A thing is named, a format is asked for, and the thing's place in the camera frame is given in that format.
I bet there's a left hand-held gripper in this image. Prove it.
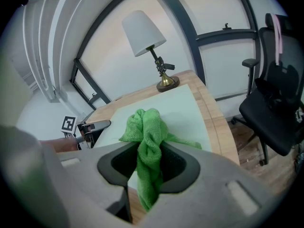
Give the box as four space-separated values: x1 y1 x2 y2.
60 115 112 150

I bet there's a black office chair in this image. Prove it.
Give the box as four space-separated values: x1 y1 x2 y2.
231 13 304 167

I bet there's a green cloth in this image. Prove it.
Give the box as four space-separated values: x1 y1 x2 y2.
118 107 202 212

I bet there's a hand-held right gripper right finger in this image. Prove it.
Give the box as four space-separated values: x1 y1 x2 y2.
146 141 281 228

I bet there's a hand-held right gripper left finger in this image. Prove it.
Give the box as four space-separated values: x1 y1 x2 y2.
57 141 138 226

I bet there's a black bag with white print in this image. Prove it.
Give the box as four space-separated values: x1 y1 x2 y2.
295 108 304 124

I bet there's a pink strap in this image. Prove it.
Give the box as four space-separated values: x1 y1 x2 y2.
272 14 283 65

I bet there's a white shade brass table lamp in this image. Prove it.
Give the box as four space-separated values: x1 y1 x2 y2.
122 10 181 93

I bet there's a person's left forearm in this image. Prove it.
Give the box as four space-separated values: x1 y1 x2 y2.
39 136 80 153

